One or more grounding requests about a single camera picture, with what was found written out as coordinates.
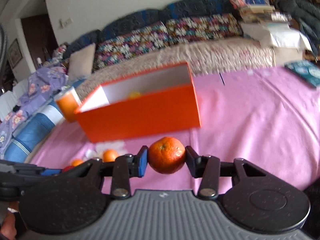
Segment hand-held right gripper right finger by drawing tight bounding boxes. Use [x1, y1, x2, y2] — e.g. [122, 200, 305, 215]
[185, 146, 267, 200]

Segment white paper sheet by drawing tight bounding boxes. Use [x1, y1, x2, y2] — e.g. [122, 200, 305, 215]
[241, 22, 313, 53]

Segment beige quilted blanket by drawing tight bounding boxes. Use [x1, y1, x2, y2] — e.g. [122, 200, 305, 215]
[75, 37, 275, 93]

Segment stack of books and papers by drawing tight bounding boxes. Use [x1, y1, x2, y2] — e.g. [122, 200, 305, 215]
[225, 0, 293, 25]

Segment person's left hand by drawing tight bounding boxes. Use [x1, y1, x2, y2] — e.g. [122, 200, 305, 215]
[0, 201, 18, 240]

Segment white plastic bag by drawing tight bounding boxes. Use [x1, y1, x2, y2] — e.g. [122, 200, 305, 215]
[85, 140, 125, 159]

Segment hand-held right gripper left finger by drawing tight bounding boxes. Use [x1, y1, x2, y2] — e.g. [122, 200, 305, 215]
[67, 145, 150, 200]

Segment small dark picture frame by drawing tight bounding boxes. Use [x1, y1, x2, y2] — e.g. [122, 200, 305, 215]
[7, 39, 23, 68]

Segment orange speckled canister white lid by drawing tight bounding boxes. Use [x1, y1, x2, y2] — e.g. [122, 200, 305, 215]
[55, 86, 82, 123]

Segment dark brown door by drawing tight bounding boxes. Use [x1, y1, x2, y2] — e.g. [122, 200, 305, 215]
[21, 14, 59, 65]

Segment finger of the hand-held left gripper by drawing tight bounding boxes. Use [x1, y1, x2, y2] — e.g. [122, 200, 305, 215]
[40, 169, 63, 177]

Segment orange cardboard box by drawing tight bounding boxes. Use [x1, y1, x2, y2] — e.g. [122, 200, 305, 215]
[74, 61, 202, 143]

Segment teal book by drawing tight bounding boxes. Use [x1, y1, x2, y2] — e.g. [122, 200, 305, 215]
[284, 60, 320, 88]

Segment dark jacket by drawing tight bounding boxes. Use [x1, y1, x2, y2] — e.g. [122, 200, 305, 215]
[275, 0, 320, 55]

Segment floral daisy pillows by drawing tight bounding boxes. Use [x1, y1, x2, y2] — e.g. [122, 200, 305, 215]
[62, 0, 240, 55]

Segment purple floral cloth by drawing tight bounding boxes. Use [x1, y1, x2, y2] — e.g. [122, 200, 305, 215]
[0, 62, 69, 153]

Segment pink tablecloth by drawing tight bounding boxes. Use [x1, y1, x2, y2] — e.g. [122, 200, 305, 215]
[29, 65, 320, 195]

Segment long daisy print cushion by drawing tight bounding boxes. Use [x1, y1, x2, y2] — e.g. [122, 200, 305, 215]
[94, 21, 170, 70]

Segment beige pillow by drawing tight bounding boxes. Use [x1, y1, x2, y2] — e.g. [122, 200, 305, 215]
[68, 42, 97, 80]

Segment large mandarin orange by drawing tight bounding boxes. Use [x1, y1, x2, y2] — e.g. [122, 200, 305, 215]
[148, 137, 187, 175]

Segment white wall switch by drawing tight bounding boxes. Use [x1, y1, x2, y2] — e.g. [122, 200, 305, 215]
[59, 17, 73, 28]

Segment short daisy print cushion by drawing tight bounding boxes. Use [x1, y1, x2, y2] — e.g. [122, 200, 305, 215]
[165, 12, 244, 46]

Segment white cloth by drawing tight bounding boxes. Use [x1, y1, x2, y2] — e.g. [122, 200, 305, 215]
[0, 79, 29, 122]

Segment blue white striped blanket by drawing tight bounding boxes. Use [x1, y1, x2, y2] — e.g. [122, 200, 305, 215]
[5, 80, 85, 164]

